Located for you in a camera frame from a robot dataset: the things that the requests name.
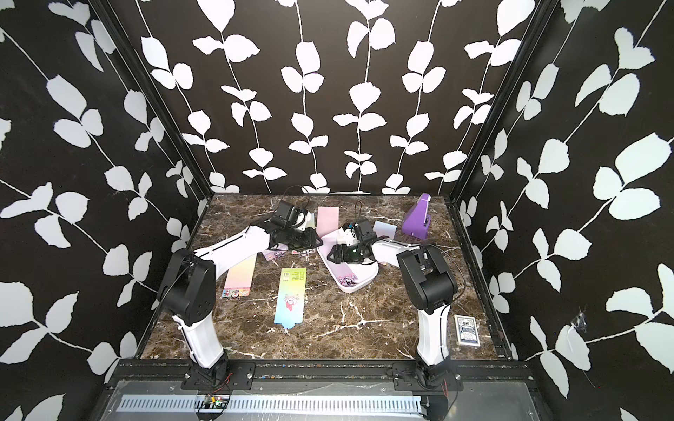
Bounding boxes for white plastic storage box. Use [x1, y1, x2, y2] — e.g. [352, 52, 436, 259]
[318, 230, 379, 293]

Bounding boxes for pink-blue gradient sticker sheet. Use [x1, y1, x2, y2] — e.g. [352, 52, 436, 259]
[373, 221, 397, 240]

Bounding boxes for green blue sticker sheet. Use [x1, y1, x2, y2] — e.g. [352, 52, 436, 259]
[274, 268, 306, 329]

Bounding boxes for rainbow gradient sticker sheet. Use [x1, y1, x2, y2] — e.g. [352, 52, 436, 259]
[222, 255, 256, 298]

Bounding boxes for purple sticker sheet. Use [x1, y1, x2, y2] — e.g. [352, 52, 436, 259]
[263, 250, 287, 261]

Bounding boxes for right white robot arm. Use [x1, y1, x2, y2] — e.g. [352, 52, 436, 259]
[328, 238, 458, 368]

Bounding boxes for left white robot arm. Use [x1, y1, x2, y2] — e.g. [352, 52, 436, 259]
[157, 222, 323, 369]

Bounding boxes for blue playing card box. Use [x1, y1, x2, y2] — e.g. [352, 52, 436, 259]
[455, 315, 480, 347]

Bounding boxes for purple plastic stand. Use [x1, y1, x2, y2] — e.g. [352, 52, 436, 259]
[402, 193, 431, 240]

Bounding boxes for small circuit board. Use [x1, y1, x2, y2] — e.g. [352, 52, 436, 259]
[197, 395, 229, 412]

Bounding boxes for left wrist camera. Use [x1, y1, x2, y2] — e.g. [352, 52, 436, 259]
[270, 200, 308, 229]

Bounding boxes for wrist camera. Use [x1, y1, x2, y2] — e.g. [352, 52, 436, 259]
[342, 219, 377, 246]
[270, 200, 308, 229]

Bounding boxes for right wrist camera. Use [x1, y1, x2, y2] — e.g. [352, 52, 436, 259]
[342, 219, 377, 246]

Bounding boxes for white perforated cable duct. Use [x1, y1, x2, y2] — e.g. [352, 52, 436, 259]
[113, 395, 424, 416]

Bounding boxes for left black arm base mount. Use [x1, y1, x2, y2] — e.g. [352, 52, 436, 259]
[181, 360, 256, 393]

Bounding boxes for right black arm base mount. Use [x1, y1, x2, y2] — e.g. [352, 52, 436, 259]
[386, 360, 464, 394]

